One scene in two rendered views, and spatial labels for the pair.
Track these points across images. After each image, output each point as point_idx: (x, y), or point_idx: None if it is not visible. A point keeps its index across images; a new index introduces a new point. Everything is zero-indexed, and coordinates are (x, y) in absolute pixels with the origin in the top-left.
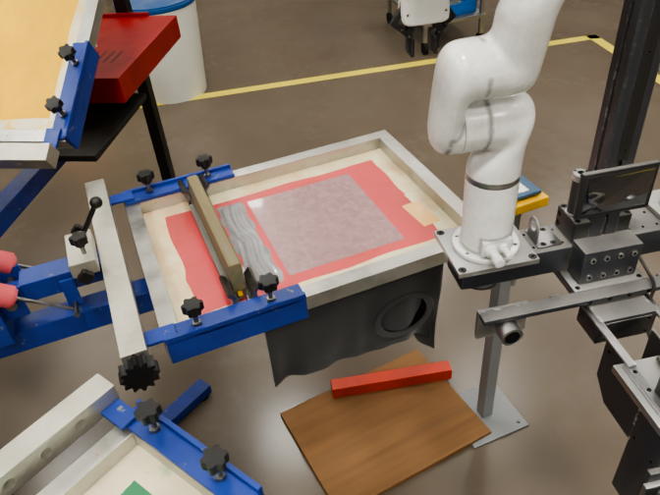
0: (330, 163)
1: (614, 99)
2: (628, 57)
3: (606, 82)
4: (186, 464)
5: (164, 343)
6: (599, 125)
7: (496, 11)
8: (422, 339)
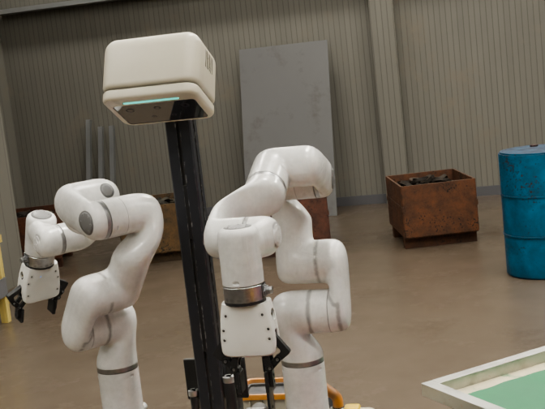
0: None
1: (216, 307)
2: (214, 274)
3: (212, 304)
4: None
5: None
6: (216, 336)
7: (310, 221)
8: None
